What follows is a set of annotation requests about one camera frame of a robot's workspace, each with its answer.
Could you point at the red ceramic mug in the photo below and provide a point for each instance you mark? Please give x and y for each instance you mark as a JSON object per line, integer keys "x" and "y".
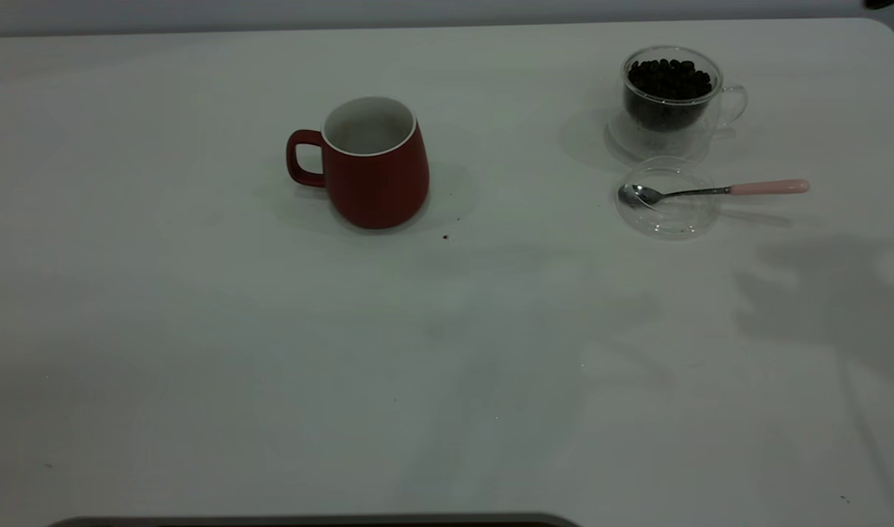
{"x": 377, "y": 187}

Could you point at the clear round glass lid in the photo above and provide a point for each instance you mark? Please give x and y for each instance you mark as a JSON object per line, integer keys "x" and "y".
{"x": 670, "y": 219}

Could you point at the heap of dark coffee beans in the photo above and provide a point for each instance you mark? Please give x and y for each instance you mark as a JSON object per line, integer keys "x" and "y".
{"x": 666, "y": 84}

